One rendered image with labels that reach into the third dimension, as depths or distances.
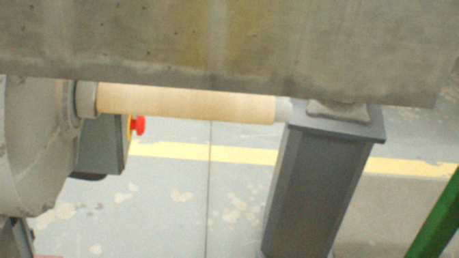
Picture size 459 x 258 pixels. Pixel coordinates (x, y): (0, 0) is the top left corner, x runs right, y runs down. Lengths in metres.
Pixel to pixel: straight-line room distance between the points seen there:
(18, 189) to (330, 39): 0.30
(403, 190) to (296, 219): 0.77
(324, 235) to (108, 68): 1.50
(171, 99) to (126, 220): 1.51
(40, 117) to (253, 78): 0.22
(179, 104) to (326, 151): 1.00
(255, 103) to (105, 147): 0.40
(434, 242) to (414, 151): 1.30
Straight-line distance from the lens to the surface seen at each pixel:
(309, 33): 0.28
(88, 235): 1.95
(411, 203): 2.29
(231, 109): 0.49
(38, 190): 0.48
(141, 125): 0.88
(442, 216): 1.23
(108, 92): 0.50
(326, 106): 1.41
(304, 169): 1.50
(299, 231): 1.73
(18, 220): 1.01
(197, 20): 0.27
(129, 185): 2.10
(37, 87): 0.44
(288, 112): 0.50
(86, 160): 0.87
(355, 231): 2.09
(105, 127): 0.80
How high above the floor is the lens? 1.57
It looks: 42 degrees down
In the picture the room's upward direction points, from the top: 7 degrees clockwise
